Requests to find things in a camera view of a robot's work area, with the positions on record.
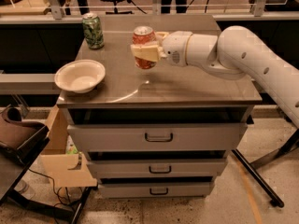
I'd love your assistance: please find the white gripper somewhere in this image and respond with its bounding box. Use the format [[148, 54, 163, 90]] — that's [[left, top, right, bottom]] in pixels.
[[131, 31, 192, 67]]

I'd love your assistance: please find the orange coke can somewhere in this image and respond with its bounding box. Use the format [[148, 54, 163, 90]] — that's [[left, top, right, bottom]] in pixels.
[[132, 26, 156, 69]]

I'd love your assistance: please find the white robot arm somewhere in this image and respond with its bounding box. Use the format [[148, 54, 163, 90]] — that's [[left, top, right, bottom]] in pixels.
[[131, 26, 299, 128]]

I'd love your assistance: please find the green soda can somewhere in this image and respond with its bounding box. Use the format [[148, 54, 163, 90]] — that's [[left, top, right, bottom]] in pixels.
[[82, 12, 104, 49]]

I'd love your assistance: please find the white paper bowl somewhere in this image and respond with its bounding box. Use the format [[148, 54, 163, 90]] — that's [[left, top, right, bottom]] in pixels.
[[54, 60, 106, 93]]

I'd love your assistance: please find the grey drawer cabinet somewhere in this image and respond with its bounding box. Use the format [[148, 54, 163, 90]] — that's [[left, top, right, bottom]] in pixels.
[[57, 16, 262, 187]]

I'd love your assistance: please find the top grey drawer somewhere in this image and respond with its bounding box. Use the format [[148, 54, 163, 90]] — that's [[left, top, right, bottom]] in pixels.
[[67, 123, 247, 152]]

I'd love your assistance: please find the grey drawer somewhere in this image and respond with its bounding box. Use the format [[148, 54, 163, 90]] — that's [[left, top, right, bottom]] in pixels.
[[99, 182, 214, 199], [87, 159, 227, 179], [67, 123, 247, 152]]

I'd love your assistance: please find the metal railing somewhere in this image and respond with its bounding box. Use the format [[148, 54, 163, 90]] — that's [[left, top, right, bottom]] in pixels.
[[0, 0, 299, 24]]

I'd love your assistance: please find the middle grey drawer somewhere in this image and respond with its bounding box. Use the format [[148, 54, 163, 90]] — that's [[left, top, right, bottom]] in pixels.
[[87, 159, 227, 179]]

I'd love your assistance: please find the bottom grey drawer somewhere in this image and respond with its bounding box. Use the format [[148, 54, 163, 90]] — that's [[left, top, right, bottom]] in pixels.
[[99, 182, 214, 199]]

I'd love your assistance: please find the cardboard box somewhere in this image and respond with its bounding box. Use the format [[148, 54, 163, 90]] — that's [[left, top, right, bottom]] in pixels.
[[41, 105, 97, 188]]

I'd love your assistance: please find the black chair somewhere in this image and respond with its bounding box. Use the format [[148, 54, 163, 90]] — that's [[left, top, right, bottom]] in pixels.
[[0, 105, 91, 224]]

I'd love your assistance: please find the black metal stand leg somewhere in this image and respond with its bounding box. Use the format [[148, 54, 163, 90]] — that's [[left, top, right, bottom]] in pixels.
[[233, 118, 299, 208]]

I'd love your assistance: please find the black cable on floor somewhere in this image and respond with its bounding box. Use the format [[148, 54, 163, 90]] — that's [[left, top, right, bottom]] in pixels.
[[28, 167, 82, 207]]

